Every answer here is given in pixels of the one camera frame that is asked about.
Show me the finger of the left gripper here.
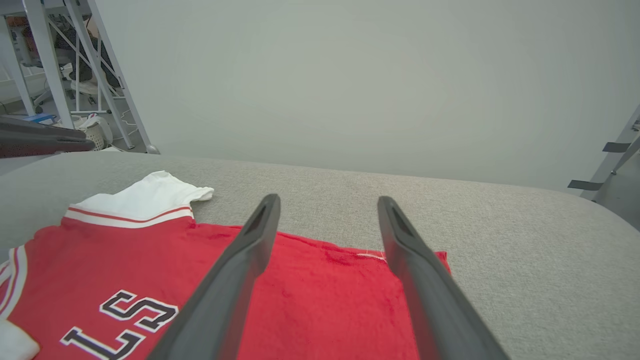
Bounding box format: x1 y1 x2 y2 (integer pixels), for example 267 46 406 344
0 130 97 159
0 115 87 140

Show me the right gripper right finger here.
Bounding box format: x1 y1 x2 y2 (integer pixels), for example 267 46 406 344
377 195 511 360

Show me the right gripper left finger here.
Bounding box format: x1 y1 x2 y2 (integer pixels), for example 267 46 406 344
147 193 282 360

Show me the red Bulls basketball jersey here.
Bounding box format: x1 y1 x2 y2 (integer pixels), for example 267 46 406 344
0 170 452 360

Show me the white laundry basket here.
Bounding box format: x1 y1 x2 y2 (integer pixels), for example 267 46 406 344
74 113 114 152

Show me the black office chair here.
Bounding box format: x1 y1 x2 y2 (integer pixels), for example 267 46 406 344
34 24 122 117

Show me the white partition panel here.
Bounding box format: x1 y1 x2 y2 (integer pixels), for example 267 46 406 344
91 0 640 197

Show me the grey metal rack frame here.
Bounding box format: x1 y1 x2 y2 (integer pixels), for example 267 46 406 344
0 0 136 151

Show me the grey metal partition post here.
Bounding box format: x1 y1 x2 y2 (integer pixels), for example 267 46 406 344
84 0 161 155

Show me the grey metal frame with tape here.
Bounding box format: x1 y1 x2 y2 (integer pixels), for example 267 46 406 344
567 104 640 202

